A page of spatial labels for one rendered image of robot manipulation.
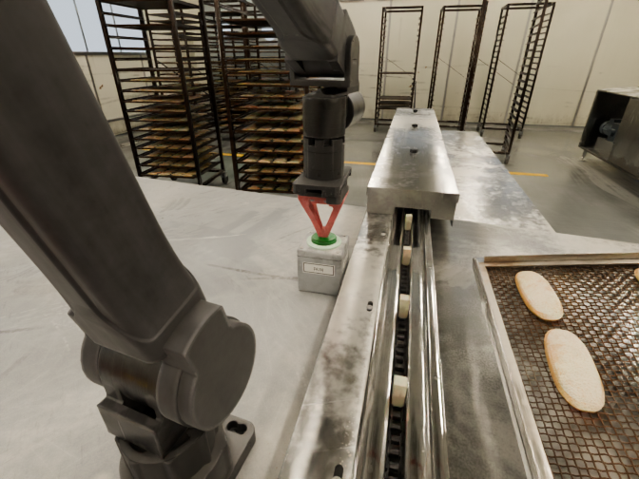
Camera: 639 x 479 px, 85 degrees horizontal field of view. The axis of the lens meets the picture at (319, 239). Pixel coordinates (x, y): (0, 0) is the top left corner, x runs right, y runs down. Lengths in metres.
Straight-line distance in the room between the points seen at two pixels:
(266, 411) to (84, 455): 0.17
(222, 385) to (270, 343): 0.21
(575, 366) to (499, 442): 0.10
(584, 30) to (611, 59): 0.65
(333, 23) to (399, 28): 6.84
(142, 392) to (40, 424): 0.23
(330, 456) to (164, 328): 0.18
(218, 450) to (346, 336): 0.18
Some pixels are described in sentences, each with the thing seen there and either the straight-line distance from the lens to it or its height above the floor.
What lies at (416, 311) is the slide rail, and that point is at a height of 0.85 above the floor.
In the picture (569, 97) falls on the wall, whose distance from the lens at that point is 7.71.
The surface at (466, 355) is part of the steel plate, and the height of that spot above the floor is 0.82.
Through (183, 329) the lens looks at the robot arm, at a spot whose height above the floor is 1.01.
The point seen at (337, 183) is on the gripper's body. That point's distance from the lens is 0.47.
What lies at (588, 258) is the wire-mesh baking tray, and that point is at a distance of 0.59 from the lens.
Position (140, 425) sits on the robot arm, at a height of 0.93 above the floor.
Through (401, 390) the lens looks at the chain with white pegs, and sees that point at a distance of 0.39.
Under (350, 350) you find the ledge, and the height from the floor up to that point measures 0.86.
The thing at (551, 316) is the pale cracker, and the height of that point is 0.90.
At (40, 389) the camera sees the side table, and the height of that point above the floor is 0.82.
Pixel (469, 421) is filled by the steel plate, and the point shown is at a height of 0.82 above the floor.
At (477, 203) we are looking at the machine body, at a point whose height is 0.82.
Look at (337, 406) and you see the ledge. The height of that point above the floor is 0.86.
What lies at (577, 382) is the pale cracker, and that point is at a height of 0.91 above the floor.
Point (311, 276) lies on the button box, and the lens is 0.55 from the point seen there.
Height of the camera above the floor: 1.16
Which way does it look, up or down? 28 degrees down
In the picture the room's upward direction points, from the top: straight up
